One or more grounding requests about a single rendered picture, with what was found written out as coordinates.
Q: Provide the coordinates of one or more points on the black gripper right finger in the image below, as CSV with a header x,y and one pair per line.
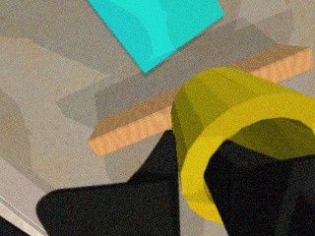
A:
x,y
255,193

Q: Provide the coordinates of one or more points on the tan wooden bar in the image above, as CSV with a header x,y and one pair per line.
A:
x,y
152,116

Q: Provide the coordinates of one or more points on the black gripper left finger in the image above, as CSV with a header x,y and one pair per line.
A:
x,y
148,203

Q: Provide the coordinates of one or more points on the yellow cup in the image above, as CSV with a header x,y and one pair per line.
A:
x,y
226,103

